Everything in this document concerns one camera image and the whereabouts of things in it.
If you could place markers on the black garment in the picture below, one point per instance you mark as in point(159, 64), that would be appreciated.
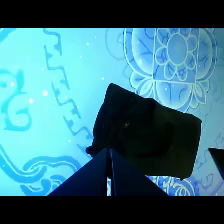
point(146, 133)

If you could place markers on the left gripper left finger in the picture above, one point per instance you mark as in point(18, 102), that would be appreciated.
point(88, 180)

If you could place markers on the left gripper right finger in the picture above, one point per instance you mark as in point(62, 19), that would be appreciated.
point(133, 181)

